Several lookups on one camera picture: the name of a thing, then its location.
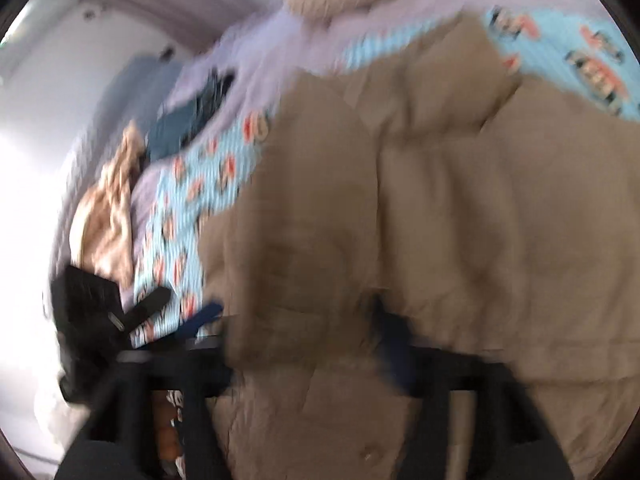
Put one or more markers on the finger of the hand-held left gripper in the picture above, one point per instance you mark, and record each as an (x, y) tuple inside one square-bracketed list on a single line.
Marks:
[(147, 306)]

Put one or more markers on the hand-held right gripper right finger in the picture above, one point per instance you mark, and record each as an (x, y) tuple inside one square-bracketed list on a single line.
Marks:
[(391, 345)]

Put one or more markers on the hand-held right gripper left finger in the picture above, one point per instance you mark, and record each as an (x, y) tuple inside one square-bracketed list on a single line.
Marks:
[(201, 321)]

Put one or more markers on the khaki padded coat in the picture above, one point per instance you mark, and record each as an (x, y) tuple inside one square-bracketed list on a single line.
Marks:
[(400, 210)]

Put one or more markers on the striped monkey print blanket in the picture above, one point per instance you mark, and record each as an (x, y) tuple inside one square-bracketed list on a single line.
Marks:
[(172, 220)]

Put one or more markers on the peach crumpled cloth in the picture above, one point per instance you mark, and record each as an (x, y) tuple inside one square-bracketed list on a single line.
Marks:
[(107, 210)]

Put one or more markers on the dark blue jeans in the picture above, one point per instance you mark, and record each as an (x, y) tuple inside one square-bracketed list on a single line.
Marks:
[(172, 130)]

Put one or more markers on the black garment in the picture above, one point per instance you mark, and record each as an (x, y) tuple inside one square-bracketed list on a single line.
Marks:
[(216, 86)]

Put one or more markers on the lilac bed sheet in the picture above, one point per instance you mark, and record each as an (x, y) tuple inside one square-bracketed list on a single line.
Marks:
[(280, 45)]

